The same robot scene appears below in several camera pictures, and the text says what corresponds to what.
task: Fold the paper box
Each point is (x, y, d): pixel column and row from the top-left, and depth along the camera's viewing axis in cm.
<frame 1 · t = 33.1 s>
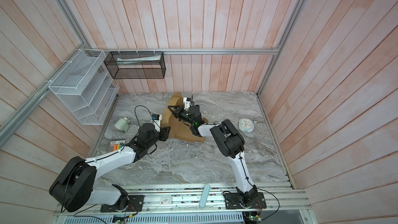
left hand: (166, 128, 88), fingers open
right hand: (166, 108, 89), fingers closed
white round clock: (246, 125, 102), point 3 cm above the table
white tape roll: (122, 124, 97), point 7 cm above the table

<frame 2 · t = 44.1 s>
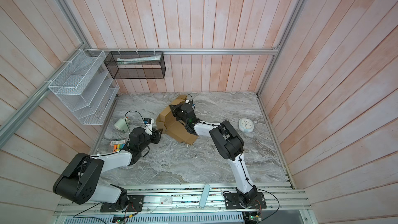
left hand: (159, 131, 91), fingers open
right hand: (166, 105, 93), fingers closed
the named things where they were.

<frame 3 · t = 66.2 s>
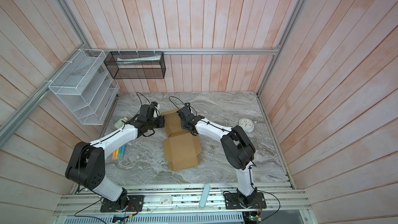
left hand: (164, 122, 91), fingers closed
right hand: (187, 120, 96), fingers closed
the named things where they were.

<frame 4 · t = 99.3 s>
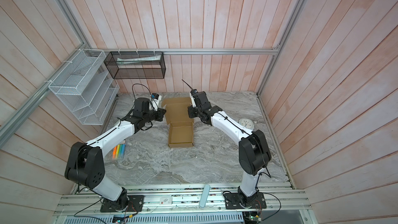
left hand: (165, 113, 89), fingers closed
right hand: (190, 108, 89), fingers closed
brown cardboard box blank: (181, 126, 103), point 2 cm above the table
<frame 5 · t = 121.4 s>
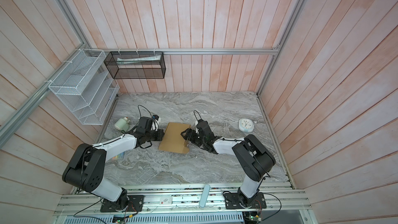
left hand: (163, 136, 92), fingers closed
right hand: (184, 135, 91), fingers open
brown cardboard box blank: (172, 141, 90), point 7 cm above the table
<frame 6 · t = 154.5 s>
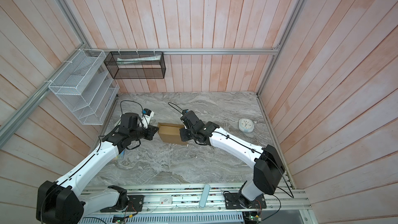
left hand: (157, 131, 81), fingers closed
right hand: (182, 132, 81), fingers closed
brown cardboard box blank: (171, 133, 87), point 13 cm above the table
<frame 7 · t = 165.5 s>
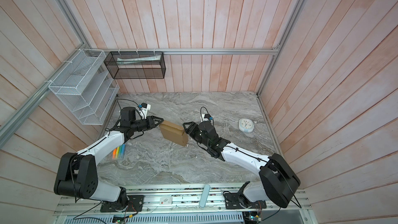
left hand: (162, 123, 85), fingers open
right hand: (184, 126, 81), fingers open
